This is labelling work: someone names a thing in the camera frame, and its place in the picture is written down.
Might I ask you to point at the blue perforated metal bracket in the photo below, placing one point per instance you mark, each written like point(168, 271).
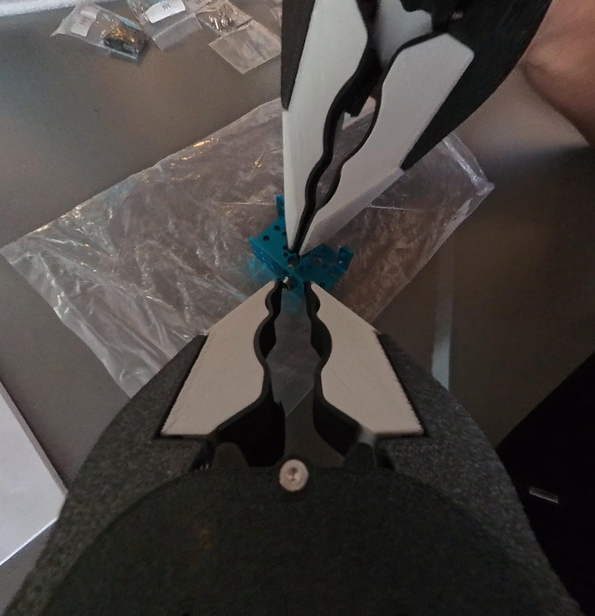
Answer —
point(273, 240)

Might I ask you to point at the scattered small parts bags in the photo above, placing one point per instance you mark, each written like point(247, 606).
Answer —
point(167, 19)

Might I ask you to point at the person's right forearm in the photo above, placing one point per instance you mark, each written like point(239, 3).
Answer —
point(567, 72)

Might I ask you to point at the white instruction manual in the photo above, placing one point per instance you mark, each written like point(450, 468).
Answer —
point(18, 457)

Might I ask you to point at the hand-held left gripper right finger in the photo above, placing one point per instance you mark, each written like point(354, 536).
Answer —
point(369, 385)

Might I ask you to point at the clear plastic bag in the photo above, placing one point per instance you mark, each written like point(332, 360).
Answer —
point(134, 240)

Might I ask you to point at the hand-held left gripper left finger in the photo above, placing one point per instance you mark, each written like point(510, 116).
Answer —
point(215, 385)

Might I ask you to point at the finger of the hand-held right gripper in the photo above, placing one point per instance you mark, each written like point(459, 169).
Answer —
point(413, 96)
point(316, 72)

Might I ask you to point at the grey desk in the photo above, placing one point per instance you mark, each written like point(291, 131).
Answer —
point(62, 144)

